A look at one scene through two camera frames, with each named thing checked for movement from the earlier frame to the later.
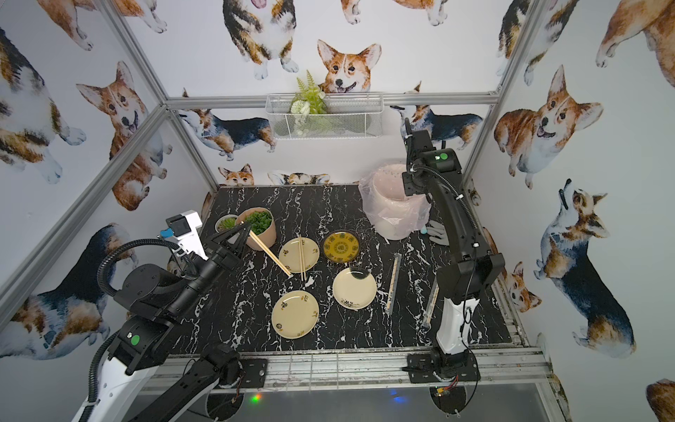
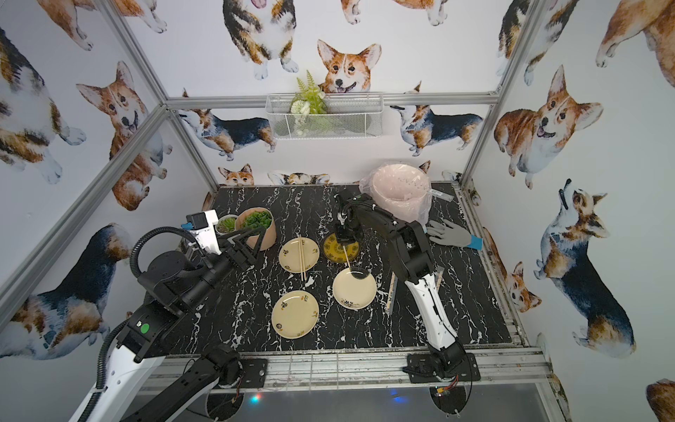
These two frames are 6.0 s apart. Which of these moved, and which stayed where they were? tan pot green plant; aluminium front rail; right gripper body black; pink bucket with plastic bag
Moved: right gripper body black
Stayed: pink bucket with plastic bag; tan pot green plant; aluminium front rail
